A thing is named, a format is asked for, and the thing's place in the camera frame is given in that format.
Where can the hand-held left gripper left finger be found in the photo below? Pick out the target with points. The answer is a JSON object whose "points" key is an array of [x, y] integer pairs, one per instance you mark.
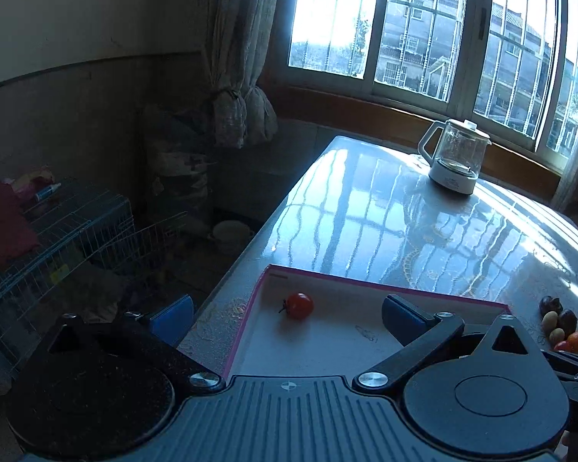
{"points": [[172, 320]]}

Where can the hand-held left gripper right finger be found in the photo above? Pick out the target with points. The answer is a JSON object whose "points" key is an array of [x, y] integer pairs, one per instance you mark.
{"points": [[403, 316]]}

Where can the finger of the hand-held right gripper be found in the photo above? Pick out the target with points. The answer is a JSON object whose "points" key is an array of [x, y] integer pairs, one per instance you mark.
{"points": [[571, 363]]}

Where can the white box with pink rim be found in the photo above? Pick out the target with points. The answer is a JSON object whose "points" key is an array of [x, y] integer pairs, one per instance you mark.
{"points": [[318, 341]]}

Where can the small red cherry tomato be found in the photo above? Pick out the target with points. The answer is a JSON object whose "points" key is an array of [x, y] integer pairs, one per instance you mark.
{"points": [[562, 346]]}

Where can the pale green olive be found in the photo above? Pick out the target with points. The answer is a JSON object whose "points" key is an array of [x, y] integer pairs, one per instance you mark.
{"points": [[556, 335], [550, 320]]}

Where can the dark brown chestnut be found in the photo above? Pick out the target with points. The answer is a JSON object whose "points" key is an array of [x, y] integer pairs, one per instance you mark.
{"points": [[548, 304], [568, 320]]}

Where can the white basin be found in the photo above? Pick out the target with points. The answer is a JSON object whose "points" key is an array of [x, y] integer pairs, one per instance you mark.
{"points": [[231, 236]]}

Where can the stacked printed sacks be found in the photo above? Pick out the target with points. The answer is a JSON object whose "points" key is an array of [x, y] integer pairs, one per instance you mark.
{"points": [[178, 163]]}

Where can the glass electric kettle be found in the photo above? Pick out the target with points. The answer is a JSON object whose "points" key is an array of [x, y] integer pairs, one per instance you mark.
{"points": [[455, 156]]}

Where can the blue and white tube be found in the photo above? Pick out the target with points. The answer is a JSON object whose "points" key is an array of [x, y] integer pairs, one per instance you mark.
{"points": [[46, 193]]}

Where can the red cloth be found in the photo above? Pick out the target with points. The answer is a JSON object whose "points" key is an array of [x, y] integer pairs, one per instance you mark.
{"points": [[2, 226]]}

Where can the yellow and pink packet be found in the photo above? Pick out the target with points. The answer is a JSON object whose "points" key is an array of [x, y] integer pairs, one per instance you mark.
{"points": [[31, 180]]}

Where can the wooden window sill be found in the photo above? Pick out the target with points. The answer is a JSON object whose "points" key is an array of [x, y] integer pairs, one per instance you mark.
{"points": [[366, 115]]}

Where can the tied patterned curtain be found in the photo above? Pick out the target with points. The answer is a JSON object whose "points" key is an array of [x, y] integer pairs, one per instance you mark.
{"points": [[238, 57]]}

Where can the barred window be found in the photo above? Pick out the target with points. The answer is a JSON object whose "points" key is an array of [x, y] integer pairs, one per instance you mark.
{"points": [[414, 24]]}

